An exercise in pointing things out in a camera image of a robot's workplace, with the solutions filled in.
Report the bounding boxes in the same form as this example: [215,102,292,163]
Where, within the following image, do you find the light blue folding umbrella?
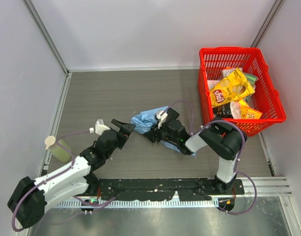
[131,106,196,156]

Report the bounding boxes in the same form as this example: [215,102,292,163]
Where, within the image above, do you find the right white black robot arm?
[143,108,247,194]

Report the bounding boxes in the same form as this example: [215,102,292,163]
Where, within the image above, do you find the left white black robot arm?
[7,119,135,232]

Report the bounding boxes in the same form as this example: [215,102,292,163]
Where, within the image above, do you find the green bottle beige cap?
[44,136,72,162]

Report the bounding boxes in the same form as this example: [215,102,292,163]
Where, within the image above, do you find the black snack bag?
[213,102,234,118]

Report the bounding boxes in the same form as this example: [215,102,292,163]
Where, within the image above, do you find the white red snack packet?
[207,80,219,90]

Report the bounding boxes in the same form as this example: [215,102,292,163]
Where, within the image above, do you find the yellow Lays chip bag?
[209,68,255,108]

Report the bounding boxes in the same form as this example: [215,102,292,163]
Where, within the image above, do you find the yellow orange snack bag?
[230,99,262,119]

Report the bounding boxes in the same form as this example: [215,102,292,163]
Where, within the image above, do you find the green snack packet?
[244,73,259,86]

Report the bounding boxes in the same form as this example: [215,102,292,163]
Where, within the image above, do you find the red plastic shopping basket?
[198,47,286,137]

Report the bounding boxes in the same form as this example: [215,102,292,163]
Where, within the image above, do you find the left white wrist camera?
[89,119,110,136]

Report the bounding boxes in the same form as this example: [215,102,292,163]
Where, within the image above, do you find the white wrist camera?
[155,110,168,129]
[89,119,110,136]

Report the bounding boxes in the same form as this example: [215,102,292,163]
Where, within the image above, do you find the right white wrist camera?
[155,110,168,129]

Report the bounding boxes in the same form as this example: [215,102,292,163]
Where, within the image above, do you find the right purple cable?
[164,99,258,217]

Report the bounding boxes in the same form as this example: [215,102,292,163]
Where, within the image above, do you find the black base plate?
[90,178,245,202]

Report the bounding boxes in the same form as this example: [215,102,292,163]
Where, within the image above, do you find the aluminium front rail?
[54,198,219,209]

